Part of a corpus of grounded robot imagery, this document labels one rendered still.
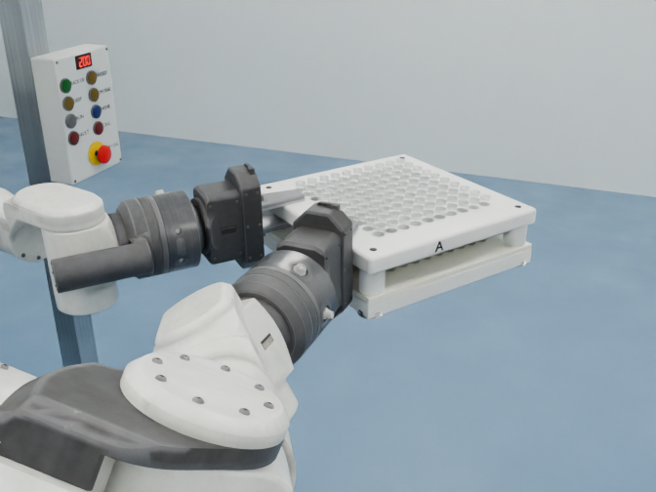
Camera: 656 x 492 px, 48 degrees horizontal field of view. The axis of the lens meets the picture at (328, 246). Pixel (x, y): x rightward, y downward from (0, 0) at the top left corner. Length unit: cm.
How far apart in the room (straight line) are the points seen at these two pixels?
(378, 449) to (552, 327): 93
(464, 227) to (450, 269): 5
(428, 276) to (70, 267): 37
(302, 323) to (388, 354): 190
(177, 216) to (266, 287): 21
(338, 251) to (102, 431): 45
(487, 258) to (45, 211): 48
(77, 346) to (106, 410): 154
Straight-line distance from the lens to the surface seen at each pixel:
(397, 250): 76
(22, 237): 88
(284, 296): 62
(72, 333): 183
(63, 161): 162
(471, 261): 85
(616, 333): 281
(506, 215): 86
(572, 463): 219
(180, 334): 52
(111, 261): 76
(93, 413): 30
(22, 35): 160
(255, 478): 33
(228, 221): 83
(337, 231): 71
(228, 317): 52
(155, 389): 32
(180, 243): 80
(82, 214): 78
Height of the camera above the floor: 138
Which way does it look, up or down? 25 degrees down
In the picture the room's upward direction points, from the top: straight up
